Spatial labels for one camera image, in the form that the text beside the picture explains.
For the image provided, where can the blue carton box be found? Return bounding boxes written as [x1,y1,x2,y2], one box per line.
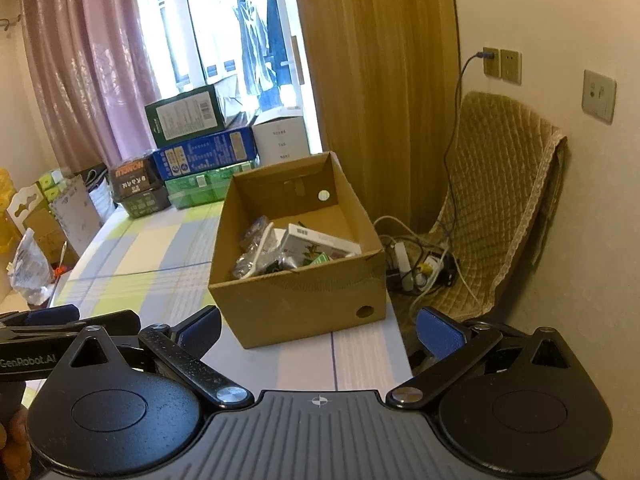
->
[153,126,258,181]

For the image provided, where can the dark green carton box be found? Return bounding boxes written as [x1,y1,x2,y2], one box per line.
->
[144,84,228,148]

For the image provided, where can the white medicine box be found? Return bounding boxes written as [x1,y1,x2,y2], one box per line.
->
[281,223,361,266]

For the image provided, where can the operator hand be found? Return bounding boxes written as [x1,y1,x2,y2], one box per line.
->
[0,405,32,480]

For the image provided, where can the beige wall switch plate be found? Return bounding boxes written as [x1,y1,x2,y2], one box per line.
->
[582,70,617,125]

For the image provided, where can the mustard curtain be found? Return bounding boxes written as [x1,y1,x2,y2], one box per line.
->
[297,0,460,232]

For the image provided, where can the brown cardboard carton stack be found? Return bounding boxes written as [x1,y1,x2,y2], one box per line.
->
[6,184,78,268]

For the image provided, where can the black instant meal box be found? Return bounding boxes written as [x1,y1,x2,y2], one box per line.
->
[110,154,170,219]

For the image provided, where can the green medicine box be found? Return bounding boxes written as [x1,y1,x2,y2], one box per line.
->
[302,252,332,266]

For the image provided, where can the white power strip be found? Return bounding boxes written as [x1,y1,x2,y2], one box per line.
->
[393,242,447,292]

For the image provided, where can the black charger cable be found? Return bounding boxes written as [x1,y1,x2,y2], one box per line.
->
[434,49,490,286]

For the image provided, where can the pink curtain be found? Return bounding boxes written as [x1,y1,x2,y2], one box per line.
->
[22,0,160,172]

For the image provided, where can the green shrink-wrapped box pack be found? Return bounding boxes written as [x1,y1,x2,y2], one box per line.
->
[165,162,255,209]

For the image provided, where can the brown cardboard box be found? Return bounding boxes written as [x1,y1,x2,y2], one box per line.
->
[209,153,386,349]

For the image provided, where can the white printed plastic bag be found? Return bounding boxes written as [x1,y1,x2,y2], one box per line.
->
[6,228,54,307]

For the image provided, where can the white carton box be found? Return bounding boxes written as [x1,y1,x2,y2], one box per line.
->
[252,116,310,166]

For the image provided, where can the checked tablecloth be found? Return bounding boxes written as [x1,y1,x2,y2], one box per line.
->
[53,204,411,393]

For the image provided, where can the quilted covered chair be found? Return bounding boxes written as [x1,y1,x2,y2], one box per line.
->
[409,91,567,322]

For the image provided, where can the yellow plastic bag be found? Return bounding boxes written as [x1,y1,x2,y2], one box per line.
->
[0,168,21,255]

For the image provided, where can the wall socket with plug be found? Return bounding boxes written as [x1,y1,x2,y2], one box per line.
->
[480,47,522,84]

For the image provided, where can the grey paper bag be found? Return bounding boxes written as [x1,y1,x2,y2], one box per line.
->
[50,177,102,257]

